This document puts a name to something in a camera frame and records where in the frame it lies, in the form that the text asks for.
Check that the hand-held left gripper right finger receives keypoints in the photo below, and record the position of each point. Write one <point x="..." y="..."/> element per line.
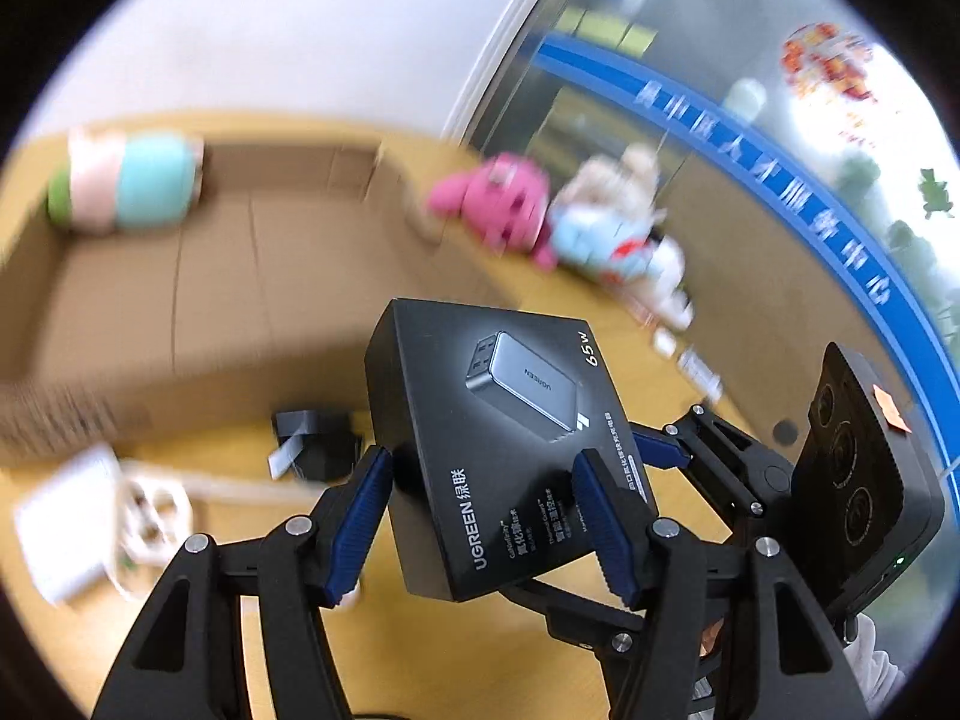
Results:
<point x="602" y="532"/>

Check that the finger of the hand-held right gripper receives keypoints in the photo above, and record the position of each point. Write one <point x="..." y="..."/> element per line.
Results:
<point x="577" y="607"/>
<point x="720" y="457"/>

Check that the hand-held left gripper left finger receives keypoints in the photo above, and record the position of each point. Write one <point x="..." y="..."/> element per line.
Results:
<point x="358" y="532"/>

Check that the black charger box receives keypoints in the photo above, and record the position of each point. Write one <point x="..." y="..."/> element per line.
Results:
<point x="487" y="420"/>

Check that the black power adapter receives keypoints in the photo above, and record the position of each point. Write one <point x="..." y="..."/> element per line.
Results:
<point x="315" y="442"/>

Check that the wooden desk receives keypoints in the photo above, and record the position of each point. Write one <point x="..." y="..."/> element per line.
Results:
<point x="750" y="307"/>

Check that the light blue white plush toy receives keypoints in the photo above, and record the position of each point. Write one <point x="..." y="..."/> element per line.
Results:
<point x="615" y="240"/>

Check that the open cardboard box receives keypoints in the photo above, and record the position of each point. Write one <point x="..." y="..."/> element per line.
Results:
<point x="225" y="300"/>

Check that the white flat box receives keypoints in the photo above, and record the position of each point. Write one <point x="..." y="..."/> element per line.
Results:
<point x="67" y="525"/>

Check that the blue window banner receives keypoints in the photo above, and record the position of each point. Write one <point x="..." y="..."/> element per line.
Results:
<point x="750" y="165"/>

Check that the green window sticker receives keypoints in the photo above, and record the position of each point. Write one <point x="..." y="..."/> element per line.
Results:
<point x="937" y="191"/>

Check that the red window sticker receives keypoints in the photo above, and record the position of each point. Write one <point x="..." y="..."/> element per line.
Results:
<point x="829" y="60"/>

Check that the green pink teal plush toy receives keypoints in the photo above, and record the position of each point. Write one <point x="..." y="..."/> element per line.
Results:
<point x="124" y="180"/>

